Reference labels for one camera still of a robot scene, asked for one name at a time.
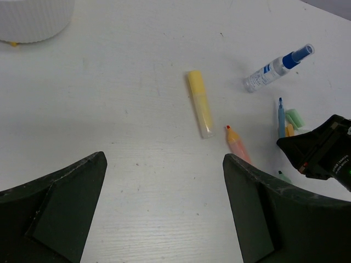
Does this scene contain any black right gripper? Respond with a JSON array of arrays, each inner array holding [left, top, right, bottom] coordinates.
[[276, 115, 350, 191]]

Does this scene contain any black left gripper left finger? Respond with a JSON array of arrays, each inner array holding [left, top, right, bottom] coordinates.
[[1, 152, 107, 262]]

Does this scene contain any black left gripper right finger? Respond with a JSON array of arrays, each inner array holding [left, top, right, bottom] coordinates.
[[223, 154, 350, 262]]

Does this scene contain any yellow highlighter cap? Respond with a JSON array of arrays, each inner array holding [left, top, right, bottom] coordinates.
[[285, 124, 295, 137]]

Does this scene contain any green highlighter cap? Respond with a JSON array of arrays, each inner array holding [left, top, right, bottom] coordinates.
[[285, 108, 305, 130]]

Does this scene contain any orange pink highlighter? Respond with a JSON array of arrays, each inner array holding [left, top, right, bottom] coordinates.
[[226, 125, 251, 164]]

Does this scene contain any clear blue spray bottle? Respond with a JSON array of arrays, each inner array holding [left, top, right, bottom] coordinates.
[[243, 44, 315, 93]]

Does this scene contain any yellow highlighter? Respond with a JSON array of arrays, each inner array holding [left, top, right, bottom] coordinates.
[[188, 70, 214, 139]]

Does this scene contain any white round divided container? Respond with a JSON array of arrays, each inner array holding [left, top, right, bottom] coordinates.
[[1, 0, 75, 43]]

